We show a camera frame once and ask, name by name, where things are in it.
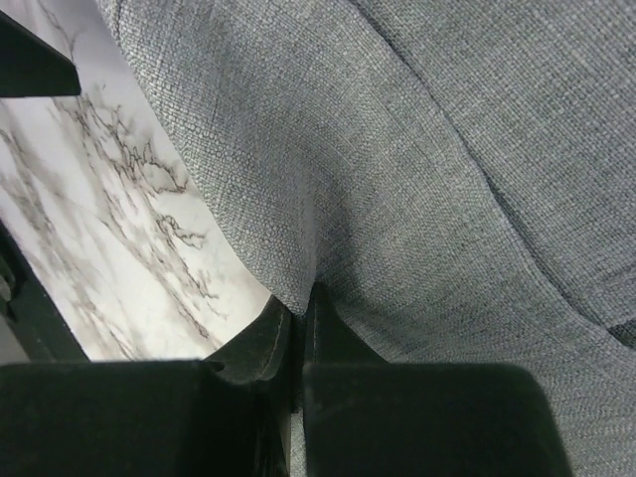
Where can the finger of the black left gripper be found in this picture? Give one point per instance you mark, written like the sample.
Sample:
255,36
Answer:
32,68

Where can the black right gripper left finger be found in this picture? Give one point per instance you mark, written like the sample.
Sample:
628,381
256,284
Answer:
259,351

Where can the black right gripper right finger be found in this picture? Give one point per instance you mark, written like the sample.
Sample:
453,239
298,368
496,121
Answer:
329,340

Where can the grey cloth napkin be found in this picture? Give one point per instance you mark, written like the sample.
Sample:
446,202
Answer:
461,174

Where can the black mounting base bar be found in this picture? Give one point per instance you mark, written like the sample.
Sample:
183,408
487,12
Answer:
30,313

